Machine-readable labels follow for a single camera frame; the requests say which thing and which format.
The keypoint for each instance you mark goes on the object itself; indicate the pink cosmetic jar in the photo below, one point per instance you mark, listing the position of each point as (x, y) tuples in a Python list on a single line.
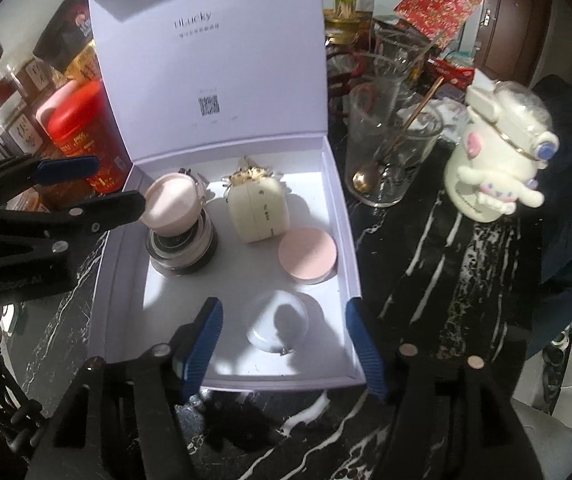
[(308, 255)]

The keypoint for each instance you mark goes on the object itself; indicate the cream white cosmetic jar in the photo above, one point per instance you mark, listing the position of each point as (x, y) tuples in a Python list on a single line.
[(258, 209)]

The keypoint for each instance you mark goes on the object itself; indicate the dark navy cap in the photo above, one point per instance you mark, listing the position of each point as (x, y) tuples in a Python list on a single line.
[(553, 312)]

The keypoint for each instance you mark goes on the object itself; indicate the dark herb jar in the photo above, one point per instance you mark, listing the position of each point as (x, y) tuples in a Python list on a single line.
[(17, 123)]

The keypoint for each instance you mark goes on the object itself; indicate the red patterned gift box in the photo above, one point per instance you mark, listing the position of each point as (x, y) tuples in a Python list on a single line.
[(438, 20)]

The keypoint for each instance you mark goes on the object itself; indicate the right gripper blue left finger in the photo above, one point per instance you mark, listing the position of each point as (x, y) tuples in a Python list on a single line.
[(199, 346)]

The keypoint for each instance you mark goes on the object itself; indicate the bear charm hair clip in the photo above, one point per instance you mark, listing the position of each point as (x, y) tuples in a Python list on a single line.
[(249, 171)]

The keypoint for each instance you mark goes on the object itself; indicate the pale blue white jar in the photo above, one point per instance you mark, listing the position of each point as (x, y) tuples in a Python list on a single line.
[(276, 321)]

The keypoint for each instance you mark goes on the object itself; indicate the cinnamoroll white mug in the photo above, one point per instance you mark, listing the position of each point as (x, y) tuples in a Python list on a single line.
[(507, 141)]

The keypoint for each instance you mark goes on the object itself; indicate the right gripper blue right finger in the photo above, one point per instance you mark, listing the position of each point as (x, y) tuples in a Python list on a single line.
[(363, 331)]

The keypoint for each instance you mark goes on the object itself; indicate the white open gift box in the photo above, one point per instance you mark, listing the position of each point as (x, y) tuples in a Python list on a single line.
[(205, 86)]

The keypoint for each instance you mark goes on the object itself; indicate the oatmeal black gold bag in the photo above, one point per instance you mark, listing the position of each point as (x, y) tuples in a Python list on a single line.
[(67, 43)]

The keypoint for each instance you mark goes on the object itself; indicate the pink round compact case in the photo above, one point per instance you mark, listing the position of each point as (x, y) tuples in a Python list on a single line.
[(173, 205)]

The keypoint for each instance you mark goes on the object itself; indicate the red tea tin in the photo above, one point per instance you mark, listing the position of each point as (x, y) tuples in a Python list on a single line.
[(83, 124)]

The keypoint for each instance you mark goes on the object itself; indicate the clear glass with spoon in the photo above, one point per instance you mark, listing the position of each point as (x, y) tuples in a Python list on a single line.
[(391, 132)]

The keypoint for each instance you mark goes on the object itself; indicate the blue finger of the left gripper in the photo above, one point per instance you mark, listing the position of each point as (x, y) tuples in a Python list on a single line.
[(96, 216), (17, 174)]

